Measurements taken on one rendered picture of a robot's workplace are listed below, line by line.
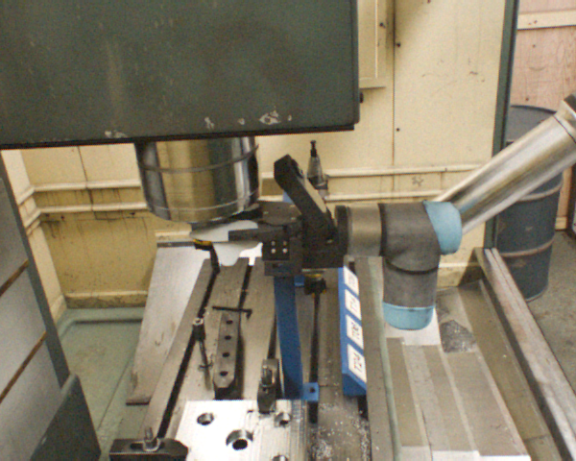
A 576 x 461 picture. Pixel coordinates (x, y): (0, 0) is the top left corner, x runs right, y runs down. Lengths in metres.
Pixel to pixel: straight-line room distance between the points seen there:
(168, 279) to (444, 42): 1.10
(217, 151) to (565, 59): 3.06
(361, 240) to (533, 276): 2.43
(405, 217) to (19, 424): 0.83
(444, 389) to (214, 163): 1.01
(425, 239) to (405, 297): 0.10
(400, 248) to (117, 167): 1.31
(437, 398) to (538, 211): 1.64
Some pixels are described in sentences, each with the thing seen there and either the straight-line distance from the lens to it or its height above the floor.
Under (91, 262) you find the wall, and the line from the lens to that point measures 2.16.
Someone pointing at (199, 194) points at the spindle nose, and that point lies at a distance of 0.71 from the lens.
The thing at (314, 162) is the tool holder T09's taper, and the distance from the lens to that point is 1.40.
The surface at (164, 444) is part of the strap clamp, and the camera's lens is 1.09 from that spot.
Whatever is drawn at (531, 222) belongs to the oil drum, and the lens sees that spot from 3.00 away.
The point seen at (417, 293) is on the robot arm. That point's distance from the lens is 0.85.
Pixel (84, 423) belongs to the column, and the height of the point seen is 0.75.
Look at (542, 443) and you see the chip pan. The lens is 1.56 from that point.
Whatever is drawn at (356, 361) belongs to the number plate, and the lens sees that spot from 1.30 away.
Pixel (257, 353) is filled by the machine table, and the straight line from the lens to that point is 1.40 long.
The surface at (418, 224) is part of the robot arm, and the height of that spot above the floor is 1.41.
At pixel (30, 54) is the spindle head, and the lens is 0.67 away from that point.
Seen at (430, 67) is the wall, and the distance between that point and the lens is 1.78.
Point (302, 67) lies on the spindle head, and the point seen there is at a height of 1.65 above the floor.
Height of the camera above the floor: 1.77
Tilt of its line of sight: 27 degrees down
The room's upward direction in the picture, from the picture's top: 5 degrees counter-clockwise
